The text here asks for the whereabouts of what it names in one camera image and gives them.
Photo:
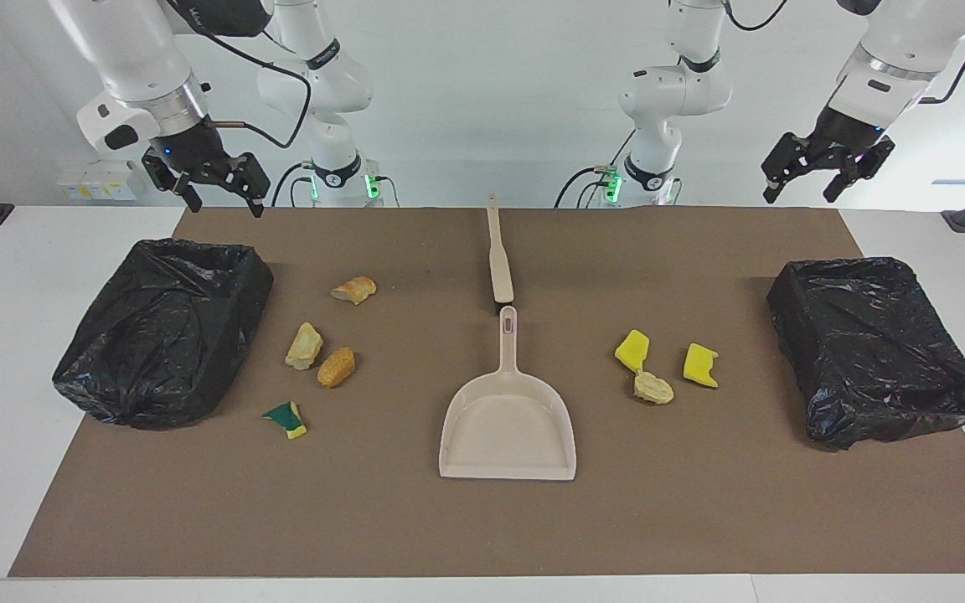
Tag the beige bread chunk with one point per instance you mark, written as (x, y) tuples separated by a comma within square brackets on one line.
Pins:
[(304, 346)]

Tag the black bag lined bin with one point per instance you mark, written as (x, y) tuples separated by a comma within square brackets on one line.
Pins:
[(156, 335), (868, 352)]

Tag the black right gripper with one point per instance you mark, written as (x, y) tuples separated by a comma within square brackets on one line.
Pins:
[(198, 151)]

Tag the beige plastic dustpan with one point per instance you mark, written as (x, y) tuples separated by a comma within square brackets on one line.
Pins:
[(508, 427)]

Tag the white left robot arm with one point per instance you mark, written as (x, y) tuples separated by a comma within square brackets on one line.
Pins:
[(675, 92)]

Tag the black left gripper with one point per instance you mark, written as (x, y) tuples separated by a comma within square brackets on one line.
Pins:
[(847, 138)]

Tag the green yellow sponge piece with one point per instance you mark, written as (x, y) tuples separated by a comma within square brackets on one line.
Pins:
[(286, 420)]

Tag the golden brown bread roll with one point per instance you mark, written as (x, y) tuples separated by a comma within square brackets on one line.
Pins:
[(336, 368)]

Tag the beige hand brush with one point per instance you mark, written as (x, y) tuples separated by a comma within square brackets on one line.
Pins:
[(500, 268)]

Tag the brown table mat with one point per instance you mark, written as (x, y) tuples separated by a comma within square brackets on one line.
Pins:
[(482, 519)]

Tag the white socket box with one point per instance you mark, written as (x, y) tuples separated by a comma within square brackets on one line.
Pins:
[(101, 180)]

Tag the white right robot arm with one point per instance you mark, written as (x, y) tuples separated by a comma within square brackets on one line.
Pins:
[(131, 50)]

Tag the beige orange bread piece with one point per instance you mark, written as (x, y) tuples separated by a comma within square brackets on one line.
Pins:
[(652, 389)]

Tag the orange white bread piece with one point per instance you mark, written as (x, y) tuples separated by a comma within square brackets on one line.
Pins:
[(354, 290)]

